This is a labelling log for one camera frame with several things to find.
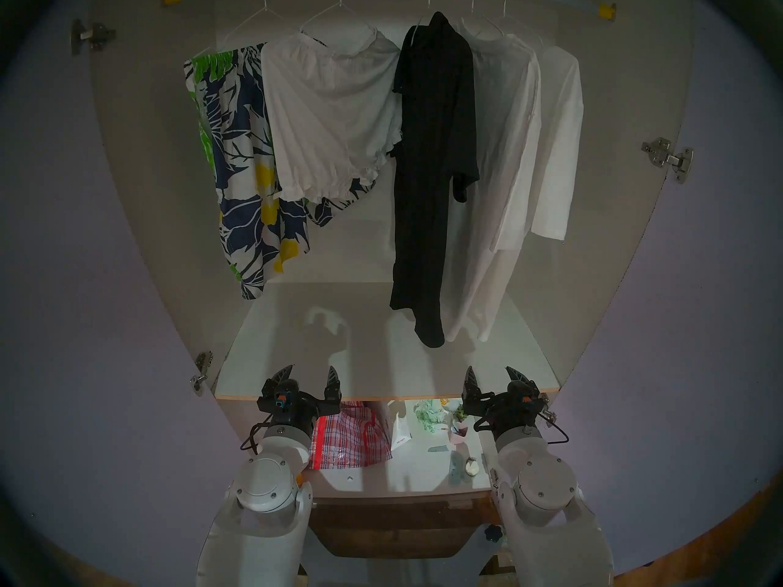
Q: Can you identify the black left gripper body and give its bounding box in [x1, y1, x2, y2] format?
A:
[257, 378, 341, 435]

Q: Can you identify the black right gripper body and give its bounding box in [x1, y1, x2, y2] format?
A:
[462, 382, 548, 439]

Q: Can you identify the floral leaf print skirt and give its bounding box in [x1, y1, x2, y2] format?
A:
[184, 43, 377, 301]

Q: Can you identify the black long shirt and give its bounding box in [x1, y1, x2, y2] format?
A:
[389, 11, 481, 349]

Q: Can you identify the long white shirt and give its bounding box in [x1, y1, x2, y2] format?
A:
[442, 18, 543, 342]

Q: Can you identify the white short-sleeve t-shirt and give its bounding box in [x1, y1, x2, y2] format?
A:
[530, 45, 585, 242]

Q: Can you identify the white ruffled blouse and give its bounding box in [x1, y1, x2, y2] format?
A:
[261, 31, 404, 204]

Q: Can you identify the white wardrobe shelf board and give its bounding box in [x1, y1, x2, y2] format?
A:
[214, 281, 561, 402]

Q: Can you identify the white wardrobe cabinet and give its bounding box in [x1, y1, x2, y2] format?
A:
[91, 0, 696, 403]

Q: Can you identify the lilac wardrobe door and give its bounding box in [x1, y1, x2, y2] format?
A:
[549, 5, 783, 571]
[0, 0, 247, 587]

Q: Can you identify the red plaid woven bag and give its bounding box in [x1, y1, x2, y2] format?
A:
[308, 401, 393, 471]

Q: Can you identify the light green crumpled cloth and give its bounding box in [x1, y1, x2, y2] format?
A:
[412, 399, 451, 434]

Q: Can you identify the white low shelf board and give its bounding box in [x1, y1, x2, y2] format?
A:
[305, 399, 494, 500]

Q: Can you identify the brown wooden panel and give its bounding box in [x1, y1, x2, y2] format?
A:
[307, 493, 502, 559]

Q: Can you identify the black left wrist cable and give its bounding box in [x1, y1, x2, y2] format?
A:
[240, 419, 271, 456]

